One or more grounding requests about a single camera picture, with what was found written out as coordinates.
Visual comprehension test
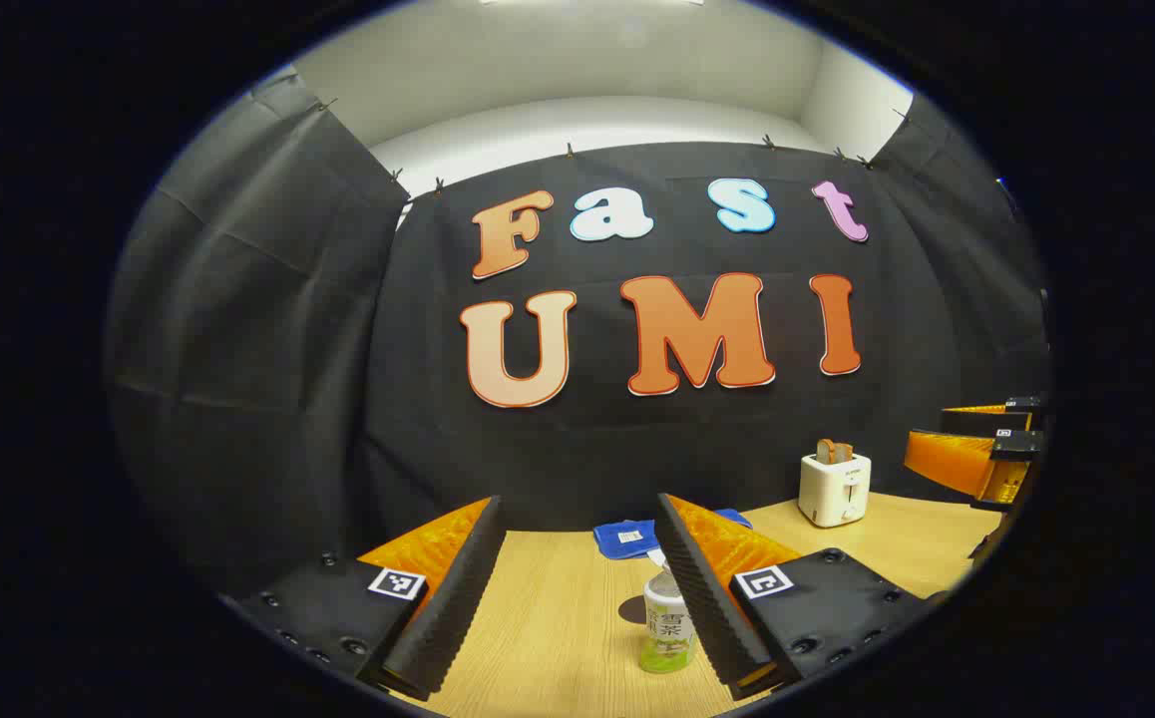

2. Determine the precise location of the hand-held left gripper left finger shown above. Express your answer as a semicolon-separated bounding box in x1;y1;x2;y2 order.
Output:
236;496;507;702

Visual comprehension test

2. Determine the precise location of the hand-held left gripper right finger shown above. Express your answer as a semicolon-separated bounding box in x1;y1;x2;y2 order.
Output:
655;493;948;701

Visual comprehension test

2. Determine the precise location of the clear water bottle white label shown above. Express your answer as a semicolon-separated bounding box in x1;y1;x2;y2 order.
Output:
640;563;695;674

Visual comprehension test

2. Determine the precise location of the blue folded towel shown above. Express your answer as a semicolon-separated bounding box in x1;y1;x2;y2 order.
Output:
593;509;753;561

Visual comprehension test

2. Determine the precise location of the white toaster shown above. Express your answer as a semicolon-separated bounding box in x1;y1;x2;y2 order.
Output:
799;452;873;529

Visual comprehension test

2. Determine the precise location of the black backdrop cloth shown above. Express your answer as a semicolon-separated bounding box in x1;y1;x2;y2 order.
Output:
107;68;1052;589

